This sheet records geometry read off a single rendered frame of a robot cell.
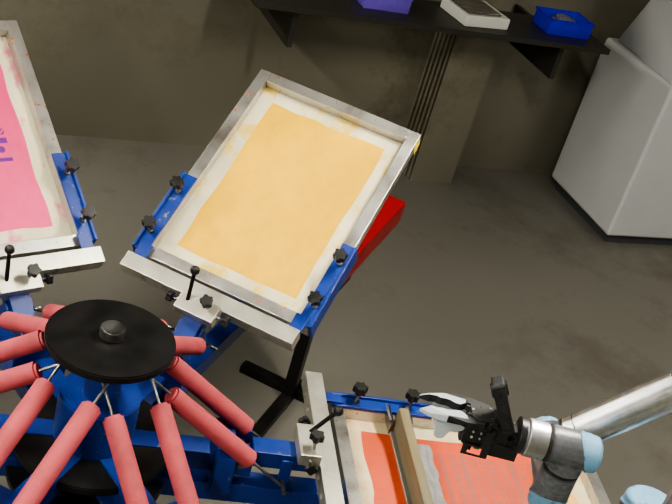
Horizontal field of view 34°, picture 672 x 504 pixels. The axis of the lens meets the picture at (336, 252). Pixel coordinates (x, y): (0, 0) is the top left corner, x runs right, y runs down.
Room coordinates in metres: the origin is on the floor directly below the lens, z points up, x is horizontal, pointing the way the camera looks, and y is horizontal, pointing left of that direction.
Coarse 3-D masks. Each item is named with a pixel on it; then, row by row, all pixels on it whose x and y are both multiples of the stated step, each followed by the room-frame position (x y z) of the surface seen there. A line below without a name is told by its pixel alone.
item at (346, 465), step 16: (336, 416) 2.50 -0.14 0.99; (352, 416) 2.56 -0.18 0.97; (368, 416) 2.57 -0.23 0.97; (336, 432) 2.44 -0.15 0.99; (336, 448) 2.39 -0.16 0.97; (352, 464) 2.32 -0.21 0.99; (352, 480) 2.26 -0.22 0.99; (592, 480) 2.57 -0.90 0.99; (352, 496) 2.20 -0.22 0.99; (592, 496) 2.52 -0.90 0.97
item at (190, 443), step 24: (24, 360) 2.30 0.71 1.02; (48, 360) 2.33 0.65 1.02; (144, 384) 2.35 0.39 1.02; (168, 384) 2.41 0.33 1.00; (48, 432) 2.07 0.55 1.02; (144, 432) 2.17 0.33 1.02; (72, 456) 2.01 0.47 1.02; (192, 456) 2.16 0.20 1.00; (216, 456) 2.15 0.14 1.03; (216, 480) 2.13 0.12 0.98
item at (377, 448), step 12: (372, 432) 2.53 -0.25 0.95; (372, 444) 2.48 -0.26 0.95; (384, 444) 2.49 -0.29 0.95; (432, 444) 2.56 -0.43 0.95; (444, 444) 2.57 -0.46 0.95; (456, 444) 2.59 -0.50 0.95; (372, 456) 2.42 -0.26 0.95; (384, 456) 2.44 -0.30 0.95; (468, 456) 2.55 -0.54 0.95; (492, 456) 2.58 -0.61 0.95; (516, 456) 2.62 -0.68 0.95; (372, 468) 2.37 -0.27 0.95; (384, 468) 2.39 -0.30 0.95; (396, 468) 2.40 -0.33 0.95; (372, 480) 2.33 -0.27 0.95; (384, 480) 2.34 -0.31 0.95; (396, 480) 2.36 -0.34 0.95
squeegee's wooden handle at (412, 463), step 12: (396, 420) 2.52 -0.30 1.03; (408, 420) 2.49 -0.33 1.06; (396, 432) 2.49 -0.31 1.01; (408, 432) 2.44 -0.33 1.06; (408, 444) 2.39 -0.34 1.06; (408, 456) 2.36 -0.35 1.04; (420, 456) 2.35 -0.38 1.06; (408, 468) 2.33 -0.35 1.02; (420, 468) 2.30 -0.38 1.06; (408, 480) 2.31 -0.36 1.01; (420, 480) 2.26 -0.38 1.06; (420, 492) 2.22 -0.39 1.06
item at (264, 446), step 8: (256, 440) 2.24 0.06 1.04; (264, 440) 2.25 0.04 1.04; (272, 440) 2.26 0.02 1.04; (280, 440) 2.27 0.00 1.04; (256, 448) 2.21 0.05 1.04; (264, 448) 2.22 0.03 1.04; (272, 448) 2.23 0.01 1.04; (280, 448) 2.24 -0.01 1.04; (288, 448) 2.25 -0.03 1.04; (264, 456) 2.21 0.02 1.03; (272, 456) 2.21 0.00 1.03; (280, 456) 2.22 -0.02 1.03; (288, 456) 2.22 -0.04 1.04; (296, 456) 2.23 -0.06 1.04; (264, 464) 2.21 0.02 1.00; (272, 464) 2.21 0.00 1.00; (280, 464) 2.22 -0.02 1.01; (296, 464) 2.23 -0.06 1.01
